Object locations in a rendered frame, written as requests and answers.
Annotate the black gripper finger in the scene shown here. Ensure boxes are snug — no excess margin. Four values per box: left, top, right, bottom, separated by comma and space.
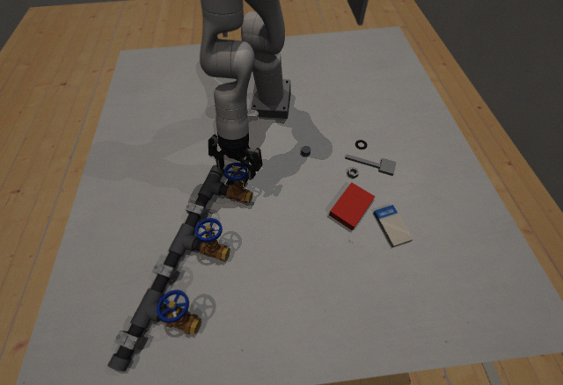
233, 148, 263, 180
208, 134, 230, 170

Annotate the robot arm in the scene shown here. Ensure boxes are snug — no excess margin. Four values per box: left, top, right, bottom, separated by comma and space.
200, 0, 285, 140

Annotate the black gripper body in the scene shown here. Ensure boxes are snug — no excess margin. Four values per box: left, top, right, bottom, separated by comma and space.
217, 132, 250, 161

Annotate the red box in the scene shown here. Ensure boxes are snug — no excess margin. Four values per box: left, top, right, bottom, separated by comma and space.
329, 183, 376, 231

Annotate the dark grey hex nut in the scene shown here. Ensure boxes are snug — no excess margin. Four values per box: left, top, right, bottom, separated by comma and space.
347, 167, 359, 178

